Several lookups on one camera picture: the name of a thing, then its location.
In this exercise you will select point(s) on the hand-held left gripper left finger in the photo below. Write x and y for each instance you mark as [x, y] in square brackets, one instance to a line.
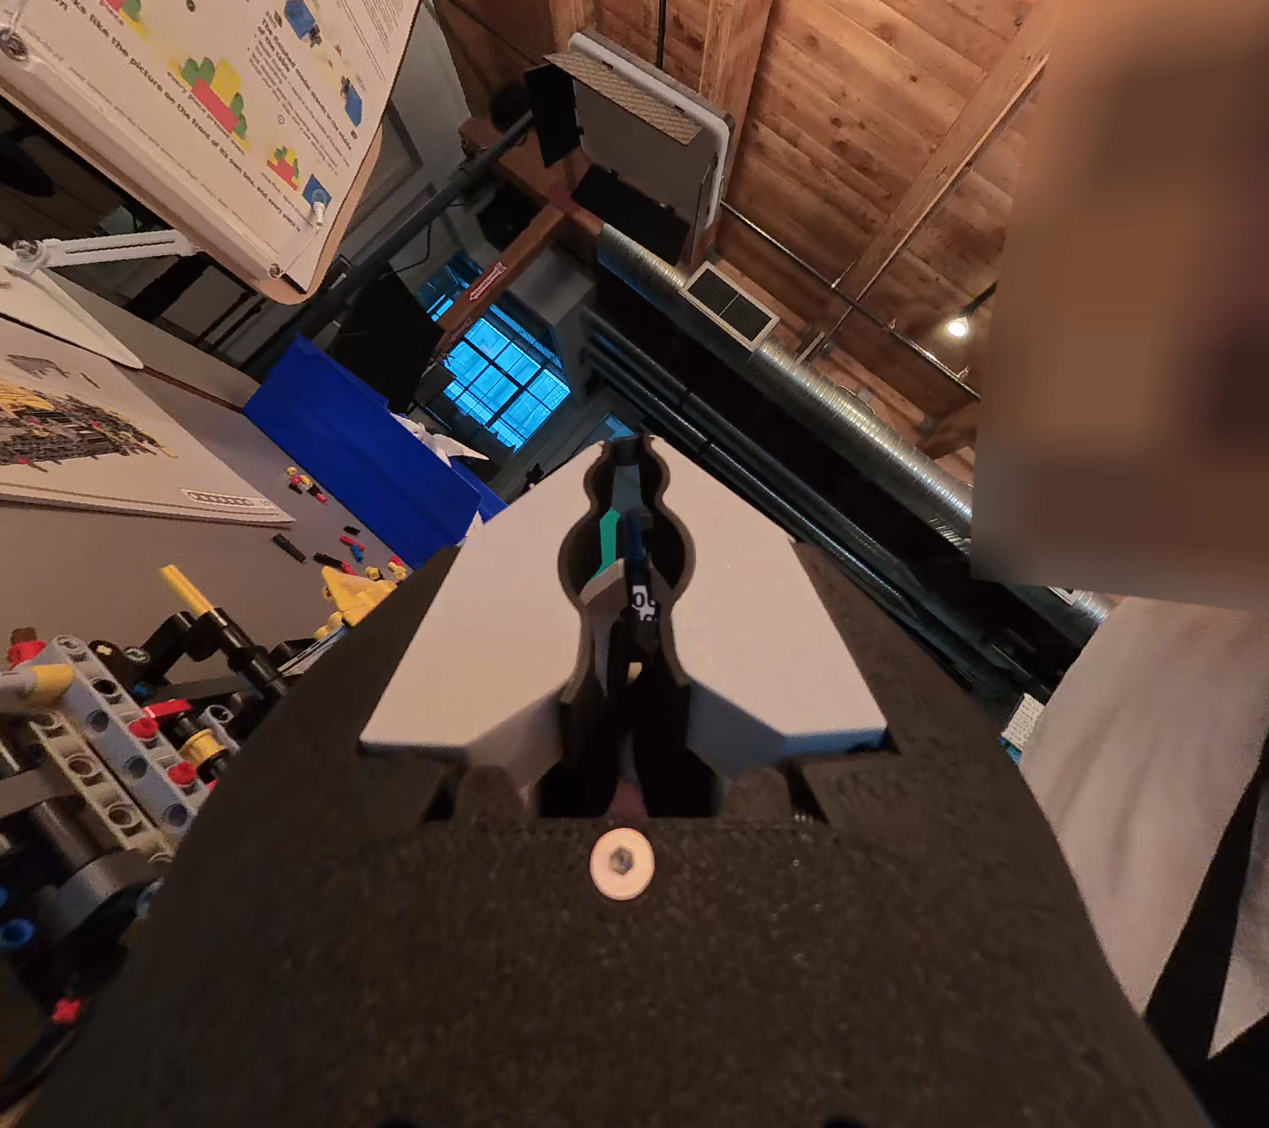
[476, 651]

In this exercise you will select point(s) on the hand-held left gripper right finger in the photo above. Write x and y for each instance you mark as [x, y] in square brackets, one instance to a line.
[773, 642]

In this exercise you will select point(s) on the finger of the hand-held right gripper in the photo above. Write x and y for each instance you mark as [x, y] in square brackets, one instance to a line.
[603, 596]

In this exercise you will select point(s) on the blue axle pin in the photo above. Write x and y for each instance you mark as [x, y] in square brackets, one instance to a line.
[637, 537]

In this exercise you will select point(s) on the toy car chassis model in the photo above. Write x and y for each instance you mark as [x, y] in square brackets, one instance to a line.
[99, 751]

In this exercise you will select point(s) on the grey desk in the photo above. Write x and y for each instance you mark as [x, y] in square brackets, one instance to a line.
[119, 553]

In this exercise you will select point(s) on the bundle of dark ceiling pipes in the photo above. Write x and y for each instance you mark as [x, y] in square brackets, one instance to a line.
[773, 513]

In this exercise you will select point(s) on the yellow toy panel piece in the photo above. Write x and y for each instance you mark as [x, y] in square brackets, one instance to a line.
[358, 596]

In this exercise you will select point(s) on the scattered small toy pins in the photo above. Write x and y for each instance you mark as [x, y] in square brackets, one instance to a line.
[347, 542]

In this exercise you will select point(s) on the crumpled white paper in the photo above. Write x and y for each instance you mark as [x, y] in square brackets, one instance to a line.
[436, 439]

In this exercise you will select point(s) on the blue plastic bin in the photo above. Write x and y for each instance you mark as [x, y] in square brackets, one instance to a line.
[358, 442]

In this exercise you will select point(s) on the paned window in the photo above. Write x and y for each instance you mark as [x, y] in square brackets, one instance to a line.
[501, 373]

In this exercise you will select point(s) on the white vent grille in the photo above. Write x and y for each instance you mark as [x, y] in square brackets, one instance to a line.
[732, 303]

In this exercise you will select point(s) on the black monitor screen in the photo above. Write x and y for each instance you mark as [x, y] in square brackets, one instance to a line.
[387, 344]

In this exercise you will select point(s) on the wooden beam with red label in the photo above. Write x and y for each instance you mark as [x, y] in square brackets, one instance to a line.
[478, 284]

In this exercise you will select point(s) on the thin metal conduit pipe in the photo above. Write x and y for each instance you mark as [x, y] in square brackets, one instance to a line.
[853, 304]

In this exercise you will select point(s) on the round ceiling lamp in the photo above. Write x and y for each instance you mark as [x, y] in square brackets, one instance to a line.
[958, 326]

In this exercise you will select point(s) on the open instruction booklet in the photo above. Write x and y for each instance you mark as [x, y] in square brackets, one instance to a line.
[99, 433]

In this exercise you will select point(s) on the studio light panel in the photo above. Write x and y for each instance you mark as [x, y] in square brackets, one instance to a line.
[645, 136]

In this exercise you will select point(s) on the silver ventilation duct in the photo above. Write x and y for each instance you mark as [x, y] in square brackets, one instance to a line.
[844, 413]

